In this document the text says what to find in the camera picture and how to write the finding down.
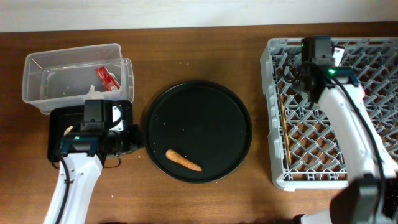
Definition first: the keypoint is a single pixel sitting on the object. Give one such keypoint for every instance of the red snack wrapper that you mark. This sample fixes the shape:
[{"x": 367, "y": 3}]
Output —
[{"x": 107, "y": 78}]

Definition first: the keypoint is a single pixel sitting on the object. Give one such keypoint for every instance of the black rectangular bin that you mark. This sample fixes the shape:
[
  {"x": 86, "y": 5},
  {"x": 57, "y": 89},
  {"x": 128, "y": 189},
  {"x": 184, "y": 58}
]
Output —
[{"x": 104, "y": 145}]

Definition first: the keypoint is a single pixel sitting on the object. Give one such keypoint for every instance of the white tissue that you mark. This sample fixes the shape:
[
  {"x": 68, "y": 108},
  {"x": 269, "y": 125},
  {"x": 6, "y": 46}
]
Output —
[{"x": 93, "y": 94}]

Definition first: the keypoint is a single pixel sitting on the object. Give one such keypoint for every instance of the orange carrot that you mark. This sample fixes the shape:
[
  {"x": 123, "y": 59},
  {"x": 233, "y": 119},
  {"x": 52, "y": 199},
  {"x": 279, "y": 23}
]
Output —
[{"x": 177, "y": 158}]

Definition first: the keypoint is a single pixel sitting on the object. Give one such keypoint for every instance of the clear plastic bin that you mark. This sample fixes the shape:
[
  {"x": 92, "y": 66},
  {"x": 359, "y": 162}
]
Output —
[{"x": 60, "y": 78}]

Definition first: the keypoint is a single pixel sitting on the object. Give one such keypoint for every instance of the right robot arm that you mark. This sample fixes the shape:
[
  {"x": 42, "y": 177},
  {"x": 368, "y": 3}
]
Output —
[{"x": 371, "y": 193}]

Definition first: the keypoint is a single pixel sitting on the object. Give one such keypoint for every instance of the round black tray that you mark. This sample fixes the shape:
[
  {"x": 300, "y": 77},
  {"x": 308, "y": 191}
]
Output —
[{"x": 204, "y": 122}]

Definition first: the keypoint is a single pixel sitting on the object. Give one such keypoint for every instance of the grey dishwasher rack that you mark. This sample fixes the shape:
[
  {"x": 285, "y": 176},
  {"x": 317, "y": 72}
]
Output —
[{"x": 303, "y": 149}]

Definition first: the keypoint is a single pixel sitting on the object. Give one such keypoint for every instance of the pile of peanut shells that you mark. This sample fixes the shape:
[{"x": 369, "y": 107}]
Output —
[{"x": 68, "y": 130}]

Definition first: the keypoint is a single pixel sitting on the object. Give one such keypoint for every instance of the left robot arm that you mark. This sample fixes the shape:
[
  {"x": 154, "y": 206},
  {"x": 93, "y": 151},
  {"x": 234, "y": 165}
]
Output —
[{"x": 77, "y": 178}]

